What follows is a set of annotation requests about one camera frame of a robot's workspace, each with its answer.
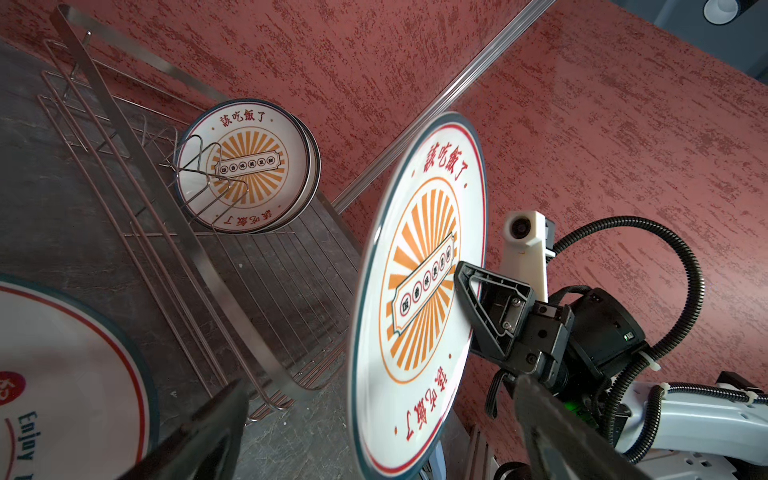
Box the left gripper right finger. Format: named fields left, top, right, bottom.
left=513, top=376, right=647, bottom=479

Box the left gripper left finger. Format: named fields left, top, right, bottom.
left=122, top=380, right=249, bottom=479

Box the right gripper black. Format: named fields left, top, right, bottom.
left=454, top=261, right=575, bottom=390

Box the orange striped front plate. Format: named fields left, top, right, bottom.
left=347, top=112, right=488, bottom=479

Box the orange striped plate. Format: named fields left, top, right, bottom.
left=264, top=116, right=322, bottom=232
left=347, top=112, right=488, bottom=479
left=173, top=99, right=309, bottom=234

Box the red patterned plate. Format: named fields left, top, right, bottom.
left=1, top=274, right=159, bottom=479

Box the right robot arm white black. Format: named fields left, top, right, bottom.
left=455, top=262, right=767, bottom=479

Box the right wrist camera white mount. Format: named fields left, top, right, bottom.
left=500, top=210, right=556, bottom=302

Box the wire dish rack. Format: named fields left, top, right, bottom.
left=42, top=2, right=360, bottom=422

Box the right corner aluminium post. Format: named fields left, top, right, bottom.
left=331, top=0, right=556, bottom=213

